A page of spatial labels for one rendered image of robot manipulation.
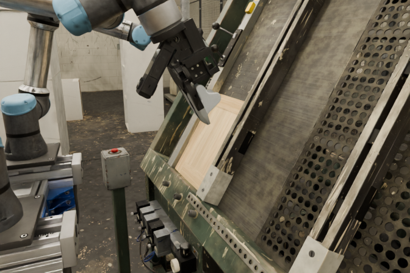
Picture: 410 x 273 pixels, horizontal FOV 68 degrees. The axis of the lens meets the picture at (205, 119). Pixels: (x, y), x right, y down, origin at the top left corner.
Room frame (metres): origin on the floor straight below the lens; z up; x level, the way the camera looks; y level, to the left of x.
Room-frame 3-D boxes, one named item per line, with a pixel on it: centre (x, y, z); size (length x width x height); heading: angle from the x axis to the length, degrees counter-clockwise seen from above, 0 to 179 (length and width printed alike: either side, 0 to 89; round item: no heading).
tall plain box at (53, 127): (3.32, 1.91, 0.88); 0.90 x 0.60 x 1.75; 20
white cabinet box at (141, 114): (5.06, 1.05, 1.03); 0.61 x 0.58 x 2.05; 20
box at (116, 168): (1.44, 0.45, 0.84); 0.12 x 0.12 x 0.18; 28
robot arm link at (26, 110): (1.15, 0.71, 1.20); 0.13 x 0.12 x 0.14; 11
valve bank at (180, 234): (1.08, 0.19, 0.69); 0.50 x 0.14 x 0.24; 28
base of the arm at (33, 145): (1.14, 0.71, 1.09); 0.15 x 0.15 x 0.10
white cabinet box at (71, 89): (5.66, 2.64, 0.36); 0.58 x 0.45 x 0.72; 110
